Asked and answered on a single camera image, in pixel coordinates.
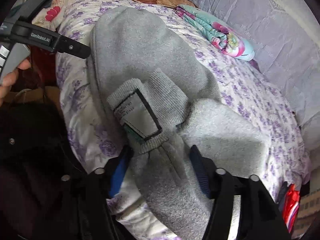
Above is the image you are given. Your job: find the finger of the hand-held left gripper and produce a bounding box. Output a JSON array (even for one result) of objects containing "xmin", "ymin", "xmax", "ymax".
[{"xmin": 56, "ymin": 34, "xmax": 91, "ymax": 60}]

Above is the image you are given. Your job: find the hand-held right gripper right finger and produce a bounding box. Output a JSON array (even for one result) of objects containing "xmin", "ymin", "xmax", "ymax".
[{"xmin": 189, "ymin": 145, "xmax": 290, "ymax": 240}]

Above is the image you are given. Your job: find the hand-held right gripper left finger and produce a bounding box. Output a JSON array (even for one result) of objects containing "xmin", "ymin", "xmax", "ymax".
[{"xmin": 61, "ymin": 152, "xmax": 133, "ymax": 240}]

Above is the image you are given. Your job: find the grey sweatshirt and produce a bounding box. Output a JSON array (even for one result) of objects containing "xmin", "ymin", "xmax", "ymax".
[{"xmin": 89, "ymin": 6, "xmax": 278, "ymax": 240}]

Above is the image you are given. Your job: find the person's left hand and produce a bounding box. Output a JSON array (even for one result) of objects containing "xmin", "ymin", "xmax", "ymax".
[{"xmin": 0, "ymin": 58, "xmax": 32, "ymax": 105}]

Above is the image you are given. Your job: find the red flower printed quilt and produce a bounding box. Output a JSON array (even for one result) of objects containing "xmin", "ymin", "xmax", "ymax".
[{"xmin": 31, "ymin": 0, "xmax": 84, "ymax": 29}]

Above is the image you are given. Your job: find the person's dark clothing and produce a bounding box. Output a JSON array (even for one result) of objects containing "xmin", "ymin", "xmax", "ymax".
[{"xmin": 0, "ymin": 87, "xmax": 110, "ymax": 240}]

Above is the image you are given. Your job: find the red and blue sports jacket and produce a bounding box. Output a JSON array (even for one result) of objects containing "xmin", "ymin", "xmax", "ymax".
[{"xmin": 282, "ymin": 184, "xmax": 300, "ymax": 233}]

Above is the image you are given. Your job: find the purple floral bed sheet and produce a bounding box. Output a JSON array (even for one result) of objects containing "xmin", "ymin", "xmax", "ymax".
[{"xmin": 55, "ymin": 0, "xmax": 312, "ymax": 240}]

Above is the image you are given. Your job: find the turquoise floral folded blanket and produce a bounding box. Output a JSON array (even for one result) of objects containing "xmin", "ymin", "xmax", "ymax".
[{"xmin": 177, "ymin": 4, "xmax": 255, "ymax": 61}]

